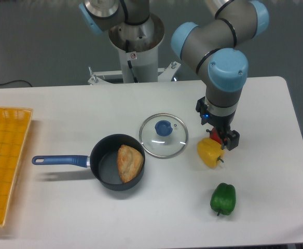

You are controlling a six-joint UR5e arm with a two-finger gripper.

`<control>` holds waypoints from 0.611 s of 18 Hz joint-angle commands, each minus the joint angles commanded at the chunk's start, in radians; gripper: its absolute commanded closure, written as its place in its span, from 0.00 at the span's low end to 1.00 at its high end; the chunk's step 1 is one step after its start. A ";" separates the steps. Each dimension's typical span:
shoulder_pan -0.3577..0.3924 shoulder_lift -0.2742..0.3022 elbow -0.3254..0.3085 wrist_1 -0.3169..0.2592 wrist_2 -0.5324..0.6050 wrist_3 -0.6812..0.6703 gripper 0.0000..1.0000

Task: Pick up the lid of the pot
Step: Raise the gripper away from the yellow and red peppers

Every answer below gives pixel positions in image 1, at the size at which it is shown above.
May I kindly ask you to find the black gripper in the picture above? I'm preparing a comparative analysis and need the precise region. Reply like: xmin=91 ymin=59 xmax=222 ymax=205
xmin=196 ymin=97 xmax=240 ymax=150

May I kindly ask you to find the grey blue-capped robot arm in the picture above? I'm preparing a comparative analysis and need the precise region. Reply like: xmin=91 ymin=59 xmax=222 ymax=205
xmin=79 ymin=1 xmax=269 ymax=150

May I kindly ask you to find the glass pot lid blue knob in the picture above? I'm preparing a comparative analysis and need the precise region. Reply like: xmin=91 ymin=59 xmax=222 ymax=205
xmin=139 ymin=113 xmax=188 ymax=159

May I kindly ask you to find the red bell pepper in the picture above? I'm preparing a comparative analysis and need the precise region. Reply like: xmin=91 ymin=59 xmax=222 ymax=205
xmin=209 ymin=128 xmax=224 ymax=145

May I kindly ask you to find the yellow bell pepper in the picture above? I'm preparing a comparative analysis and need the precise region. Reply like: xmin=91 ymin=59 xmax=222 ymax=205
xmin=197 ymin=138 xmax=224 ymax=168

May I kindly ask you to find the green bell pepper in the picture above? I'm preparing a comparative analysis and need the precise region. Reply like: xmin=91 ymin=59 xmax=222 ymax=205
xmin=210 ymin=183 xmax=236 ymax=216

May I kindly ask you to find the baked pastry turnover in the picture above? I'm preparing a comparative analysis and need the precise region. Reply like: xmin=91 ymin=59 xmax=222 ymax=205
xmin=117 ymin=145 xmax=144 ymax=183

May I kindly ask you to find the yellow woven basket tray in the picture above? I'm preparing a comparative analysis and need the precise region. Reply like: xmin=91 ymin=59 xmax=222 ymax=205
xmin=0 ymin=107 xmax=33 ymax=227

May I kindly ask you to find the dark saucepan blue handle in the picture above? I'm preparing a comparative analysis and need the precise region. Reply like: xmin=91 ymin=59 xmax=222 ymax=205
xmin=32 ymin=134 xmax=145 ymax=191

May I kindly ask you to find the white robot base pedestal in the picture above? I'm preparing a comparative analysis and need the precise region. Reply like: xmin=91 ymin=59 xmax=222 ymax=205
xmin=87 ymin=10 xmax=181 ymax=85

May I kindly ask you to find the black cable on floor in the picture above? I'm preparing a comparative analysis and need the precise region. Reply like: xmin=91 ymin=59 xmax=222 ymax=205
xmin=0 ymin=79 xmax=33 ymax=87

